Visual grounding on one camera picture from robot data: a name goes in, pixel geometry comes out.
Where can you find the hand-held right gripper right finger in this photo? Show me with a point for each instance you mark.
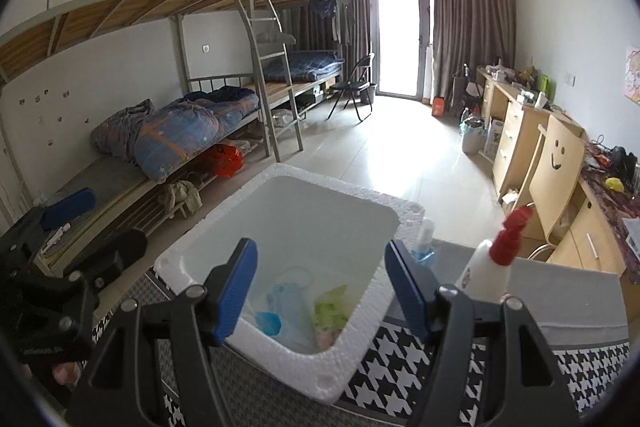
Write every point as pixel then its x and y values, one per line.
pixel 407 292

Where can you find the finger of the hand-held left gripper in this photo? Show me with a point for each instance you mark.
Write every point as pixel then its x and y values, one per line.
pixel 117 252
pixel 70 203

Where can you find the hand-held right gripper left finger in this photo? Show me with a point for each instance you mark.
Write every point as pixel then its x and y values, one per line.
pixel 235 297

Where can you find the white foam box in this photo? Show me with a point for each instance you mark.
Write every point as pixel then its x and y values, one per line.
pixel 300 217

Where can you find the pink soft piece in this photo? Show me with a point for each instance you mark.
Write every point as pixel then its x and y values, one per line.
pixel 327 339

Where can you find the person's left hand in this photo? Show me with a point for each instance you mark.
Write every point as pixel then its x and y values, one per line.
pixel 66 372

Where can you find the grey mattress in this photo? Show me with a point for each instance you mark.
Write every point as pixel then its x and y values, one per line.
pixel 100 177

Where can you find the blue foam piece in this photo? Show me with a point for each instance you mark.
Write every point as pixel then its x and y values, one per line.
pixel 267 322

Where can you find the small clear glass bottle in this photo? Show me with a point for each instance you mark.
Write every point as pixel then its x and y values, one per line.
pixel 424 242

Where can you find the white pump bottle red top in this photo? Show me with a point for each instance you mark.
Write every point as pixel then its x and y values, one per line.
pixel 480 267

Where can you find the beige cloth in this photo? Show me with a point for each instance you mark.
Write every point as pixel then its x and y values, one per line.
pixel 182 197

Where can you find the grey blanket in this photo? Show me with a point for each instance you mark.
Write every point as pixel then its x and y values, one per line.
pixel 117 132

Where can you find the blue patterned quilt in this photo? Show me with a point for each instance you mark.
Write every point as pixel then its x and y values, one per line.
pixel 185 132

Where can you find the red plastic bag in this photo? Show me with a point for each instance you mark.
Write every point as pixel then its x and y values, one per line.
pixel 225 159

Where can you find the houndstooth tablecloth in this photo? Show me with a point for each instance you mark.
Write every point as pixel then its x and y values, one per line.
pixel 565 307

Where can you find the white trash bin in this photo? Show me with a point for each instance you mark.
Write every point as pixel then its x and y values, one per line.
pixel 472 139

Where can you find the white cardboard box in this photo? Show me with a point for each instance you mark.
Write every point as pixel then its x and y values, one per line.
pixel 493 137

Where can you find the wooden chair smiley face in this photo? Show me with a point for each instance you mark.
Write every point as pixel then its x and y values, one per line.
pixel 555 177

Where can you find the orange bag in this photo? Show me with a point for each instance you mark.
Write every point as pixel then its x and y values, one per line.
pixel 438 107

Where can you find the long wooden desk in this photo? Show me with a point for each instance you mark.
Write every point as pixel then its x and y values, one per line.
pixel 520 127

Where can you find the black folding chair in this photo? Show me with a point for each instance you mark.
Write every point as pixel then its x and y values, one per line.
pixel 350 86

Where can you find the white paper sheets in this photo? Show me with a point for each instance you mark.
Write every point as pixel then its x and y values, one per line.
pixel 632 232

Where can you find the yellow banana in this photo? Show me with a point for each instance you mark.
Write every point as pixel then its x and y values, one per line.
pixel 615 184

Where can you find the blue plaid bedding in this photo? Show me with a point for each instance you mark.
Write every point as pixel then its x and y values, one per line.
pixel 300 66

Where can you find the green box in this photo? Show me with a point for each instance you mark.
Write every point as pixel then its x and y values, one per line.
pixel 545 83

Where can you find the glass balcony door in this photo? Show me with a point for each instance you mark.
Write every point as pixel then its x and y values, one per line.
pixel 397 32

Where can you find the hanging dark clothes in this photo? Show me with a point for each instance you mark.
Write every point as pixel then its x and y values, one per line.
pixel 322 9

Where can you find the cartoon wall poster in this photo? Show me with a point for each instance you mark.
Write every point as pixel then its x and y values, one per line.
pixel 632 77

